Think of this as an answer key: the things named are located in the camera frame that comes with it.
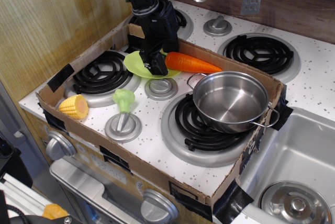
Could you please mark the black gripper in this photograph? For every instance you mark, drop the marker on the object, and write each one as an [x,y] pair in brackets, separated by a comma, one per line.
[160,33]

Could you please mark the orange toy carrot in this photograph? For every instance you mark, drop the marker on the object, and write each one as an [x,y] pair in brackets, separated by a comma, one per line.
[183,62]

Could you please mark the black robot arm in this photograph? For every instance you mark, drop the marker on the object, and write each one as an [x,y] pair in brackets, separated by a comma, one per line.
[143,7]

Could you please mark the light green plastic plate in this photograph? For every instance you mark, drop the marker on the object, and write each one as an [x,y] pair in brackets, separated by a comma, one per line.
[134,64]

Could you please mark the silver stovetop knob middle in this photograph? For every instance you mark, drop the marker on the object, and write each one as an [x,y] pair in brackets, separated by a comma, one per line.
[161,89]

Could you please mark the silver stovetop knob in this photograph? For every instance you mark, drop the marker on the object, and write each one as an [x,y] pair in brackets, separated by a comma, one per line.
[123,127]
[161,89]
[217,27]

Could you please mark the front left black burner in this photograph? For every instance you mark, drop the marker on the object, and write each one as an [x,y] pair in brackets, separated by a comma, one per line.
[104,74]

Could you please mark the green toy broccoli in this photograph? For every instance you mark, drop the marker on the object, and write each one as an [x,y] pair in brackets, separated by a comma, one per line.
[124,98]

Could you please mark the silver stovetop knob front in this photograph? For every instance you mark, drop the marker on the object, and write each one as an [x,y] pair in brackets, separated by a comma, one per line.
[123,127]

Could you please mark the silver stovetop knob back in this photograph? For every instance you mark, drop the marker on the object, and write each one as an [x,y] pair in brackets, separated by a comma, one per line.
[217,27]

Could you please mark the stainless steel pot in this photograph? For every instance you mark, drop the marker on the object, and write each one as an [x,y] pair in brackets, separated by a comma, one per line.
[232,102]

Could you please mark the front right black burner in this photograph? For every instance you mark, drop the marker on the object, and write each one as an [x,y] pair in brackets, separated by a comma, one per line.
[199,136]

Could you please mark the yellow toy corn cob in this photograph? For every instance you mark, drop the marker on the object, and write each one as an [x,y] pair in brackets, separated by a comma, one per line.
[75,106]

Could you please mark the back right black burner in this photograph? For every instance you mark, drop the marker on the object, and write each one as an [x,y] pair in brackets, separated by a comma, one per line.
[266,54]

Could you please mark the brown cardboard fence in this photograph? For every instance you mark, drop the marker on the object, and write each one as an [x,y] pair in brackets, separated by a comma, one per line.
[198,191]

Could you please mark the silver oven knob left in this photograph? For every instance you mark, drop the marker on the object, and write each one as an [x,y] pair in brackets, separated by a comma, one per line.
[59,146]

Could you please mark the silver oven knob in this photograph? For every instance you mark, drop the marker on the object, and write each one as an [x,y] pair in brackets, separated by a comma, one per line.
[59,146]
[156,208]

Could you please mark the silver oven knob right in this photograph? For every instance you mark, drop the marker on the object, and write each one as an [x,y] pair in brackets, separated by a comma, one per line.
[156,208]

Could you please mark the stainless steel sink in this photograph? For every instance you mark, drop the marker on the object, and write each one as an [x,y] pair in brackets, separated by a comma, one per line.
[302,151]

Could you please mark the steel pot lid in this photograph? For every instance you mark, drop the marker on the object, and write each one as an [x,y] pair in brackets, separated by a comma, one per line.
[295,202]

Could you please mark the silver oven door handle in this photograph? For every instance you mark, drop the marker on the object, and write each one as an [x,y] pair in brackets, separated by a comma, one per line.
[89,189]

